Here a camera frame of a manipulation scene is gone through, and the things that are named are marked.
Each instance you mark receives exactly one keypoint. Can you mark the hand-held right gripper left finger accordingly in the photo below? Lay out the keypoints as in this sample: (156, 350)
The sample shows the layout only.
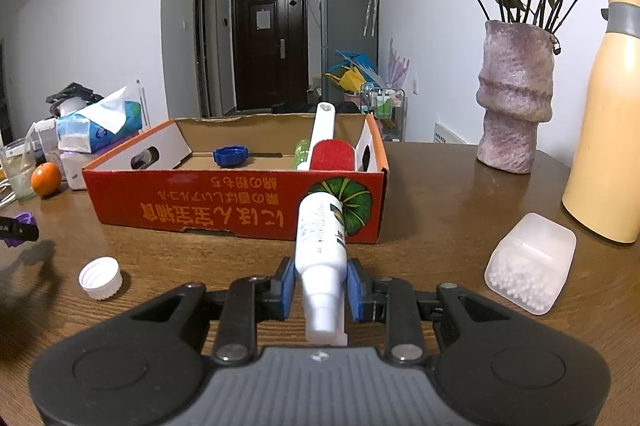
(286, 288)

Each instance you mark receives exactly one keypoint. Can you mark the green plastic bottle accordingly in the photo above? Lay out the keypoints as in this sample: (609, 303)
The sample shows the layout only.
(301, 153)

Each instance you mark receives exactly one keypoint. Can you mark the dark entrance door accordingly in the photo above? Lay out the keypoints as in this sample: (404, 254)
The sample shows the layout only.
(267, 71)

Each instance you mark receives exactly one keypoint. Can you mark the purple plastic toy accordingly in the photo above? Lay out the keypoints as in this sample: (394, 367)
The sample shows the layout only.
(25, 218)

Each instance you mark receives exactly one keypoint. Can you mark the metal trolley cart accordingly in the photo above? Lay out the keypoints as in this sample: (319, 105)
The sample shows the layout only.
(387, 111)

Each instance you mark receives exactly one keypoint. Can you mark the pink textured vase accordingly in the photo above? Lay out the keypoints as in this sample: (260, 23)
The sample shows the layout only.
(515, 106)

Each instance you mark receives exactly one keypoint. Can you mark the white spray bottle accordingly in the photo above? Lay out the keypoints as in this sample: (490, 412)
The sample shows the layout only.
(320, 246)

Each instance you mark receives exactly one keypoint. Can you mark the white ribbed bottle cap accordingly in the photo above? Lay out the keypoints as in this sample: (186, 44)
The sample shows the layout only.
(100, 278)

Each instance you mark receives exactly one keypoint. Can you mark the white small box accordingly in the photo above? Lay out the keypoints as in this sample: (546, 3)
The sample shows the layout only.
(77, 168)

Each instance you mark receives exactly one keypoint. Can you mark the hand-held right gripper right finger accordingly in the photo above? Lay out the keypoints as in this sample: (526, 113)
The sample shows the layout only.
(356, 293)

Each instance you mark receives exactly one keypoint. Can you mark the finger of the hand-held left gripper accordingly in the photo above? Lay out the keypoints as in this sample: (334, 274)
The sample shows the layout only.
(20, 232)

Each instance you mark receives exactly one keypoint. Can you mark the blue plastic dustpan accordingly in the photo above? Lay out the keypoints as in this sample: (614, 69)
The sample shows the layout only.
(357, 60)

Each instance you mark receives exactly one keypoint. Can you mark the grey refrigerator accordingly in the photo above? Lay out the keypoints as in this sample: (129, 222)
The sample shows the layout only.
(347, 31)

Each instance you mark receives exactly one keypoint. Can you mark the clear glass cup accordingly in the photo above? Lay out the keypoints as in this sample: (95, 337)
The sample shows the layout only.
(17, 171)

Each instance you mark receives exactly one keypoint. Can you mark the yellow watering can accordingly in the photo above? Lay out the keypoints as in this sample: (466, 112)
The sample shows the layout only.
(350, 79)

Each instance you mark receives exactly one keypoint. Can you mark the clear cotton swab container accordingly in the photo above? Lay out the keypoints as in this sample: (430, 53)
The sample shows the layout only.
(530, 266)

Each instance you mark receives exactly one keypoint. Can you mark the black bundle of items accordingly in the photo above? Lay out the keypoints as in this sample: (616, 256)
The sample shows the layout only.
(72, 96)

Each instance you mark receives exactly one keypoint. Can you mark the orange cardboard box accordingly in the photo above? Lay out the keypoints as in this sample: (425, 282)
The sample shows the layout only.
(200, 206)

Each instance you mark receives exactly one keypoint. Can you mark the dark side door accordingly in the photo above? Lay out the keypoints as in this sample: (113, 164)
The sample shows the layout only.
(207, 51)

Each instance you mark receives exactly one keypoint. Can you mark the orange fruit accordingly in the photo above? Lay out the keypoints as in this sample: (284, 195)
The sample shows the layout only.
(46, 180)

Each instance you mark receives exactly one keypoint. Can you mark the blue scalloped lid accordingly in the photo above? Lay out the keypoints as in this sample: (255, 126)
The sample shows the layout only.
(230, 156)

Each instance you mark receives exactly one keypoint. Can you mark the white paper notice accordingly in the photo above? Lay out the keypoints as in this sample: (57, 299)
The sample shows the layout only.
(263, 18)

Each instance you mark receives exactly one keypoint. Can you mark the red lint brush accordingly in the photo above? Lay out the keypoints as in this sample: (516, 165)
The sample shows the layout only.
(332, 156)

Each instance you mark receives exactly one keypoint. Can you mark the yellow thermos jug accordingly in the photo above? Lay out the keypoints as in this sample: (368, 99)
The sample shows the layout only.
(607, 131)

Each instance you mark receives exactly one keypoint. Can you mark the purple feather wall decor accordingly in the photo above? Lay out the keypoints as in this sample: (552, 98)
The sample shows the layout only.
(398, 66)

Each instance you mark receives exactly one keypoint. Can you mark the white mop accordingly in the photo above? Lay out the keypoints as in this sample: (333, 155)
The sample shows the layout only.
(144, 106)

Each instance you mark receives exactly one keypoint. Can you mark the white flat board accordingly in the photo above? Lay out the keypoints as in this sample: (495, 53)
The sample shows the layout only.
(447, 135)

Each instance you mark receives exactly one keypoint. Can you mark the folded clear umbrella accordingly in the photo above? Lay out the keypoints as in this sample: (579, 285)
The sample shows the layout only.
(371, 6)

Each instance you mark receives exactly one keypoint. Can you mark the blue white tissue pack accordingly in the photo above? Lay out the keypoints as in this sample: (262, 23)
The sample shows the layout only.
(80, 128)

